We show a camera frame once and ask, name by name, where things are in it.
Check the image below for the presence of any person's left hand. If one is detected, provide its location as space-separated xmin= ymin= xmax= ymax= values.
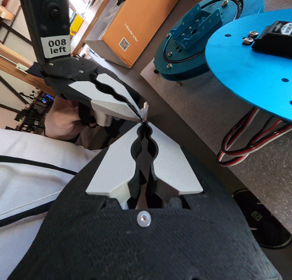
xmin=44 ymin=97 xmax=98 ymax=140

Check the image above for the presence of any red black servo cable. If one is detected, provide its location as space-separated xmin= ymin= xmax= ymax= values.
xmin=217 ymin=107 xmax=292 ymax=167

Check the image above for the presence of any blue round metal base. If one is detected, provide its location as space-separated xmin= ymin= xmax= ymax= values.
xmin=154 ymin=0 xmax=266 ymax=86

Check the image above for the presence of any black round object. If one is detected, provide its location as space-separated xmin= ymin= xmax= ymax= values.
xmin=231 ymin=189 xmax=292 ymax=249

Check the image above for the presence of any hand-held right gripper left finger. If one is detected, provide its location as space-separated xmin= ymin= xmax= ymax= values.
xmin=85 ymin=121 xmax=146 ymax=210

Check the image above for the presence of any orange cardboard box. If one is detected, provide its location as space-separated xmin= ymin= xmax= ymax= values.
xmin=84 ymin=0 xmax=188 ymax=68

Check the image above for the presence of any clear bag of brass standoffs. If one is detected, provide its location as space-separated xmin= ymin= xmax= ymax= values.
xmin=137 ymin=101 xmax=150 ymax=123

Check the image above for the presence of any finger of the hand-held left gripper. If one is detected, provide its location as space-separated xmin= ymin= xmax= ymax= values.
xmin=92 ymin=72 xmax=141 ymax=116
xmin=68 ymin=81 xmax=143 ymax=122

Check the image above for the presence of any blue disc with black servo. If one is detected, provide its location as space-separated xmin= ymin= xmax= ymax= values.
xmin=205 ymin=9 xmax=292 ymax=123

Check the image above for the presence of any yellow container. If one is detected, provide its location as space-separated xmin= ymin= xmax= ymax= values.
xmin=70 ymin=14 xmax=85 ymax=36

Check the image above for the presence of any person's white shirt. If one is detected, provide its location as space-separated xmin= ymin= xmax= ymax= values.
xmin=0 ymin=128 xmax=108 ymax=280

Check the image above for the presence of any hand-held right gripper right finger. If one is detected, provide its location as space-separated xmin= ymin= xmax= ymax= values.
xmin=146 ymin=121 xmax=203 ymax=208

